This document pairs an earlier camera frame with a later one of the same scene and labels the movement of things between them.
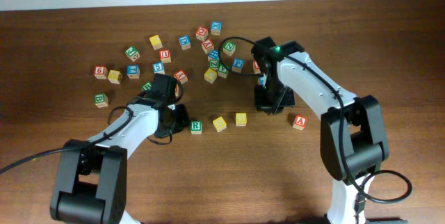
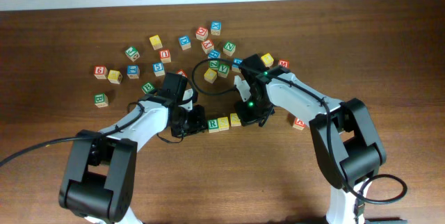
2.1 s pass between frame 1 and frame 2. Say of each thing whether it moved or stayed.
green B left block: stayed
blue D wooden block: stayed
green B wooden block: stayed
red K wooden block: stayed
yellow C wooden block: stayed
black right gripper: moved
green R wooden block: moved
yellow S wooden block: moved
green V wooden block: stayed
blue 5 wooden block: stayed
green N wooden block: stayed
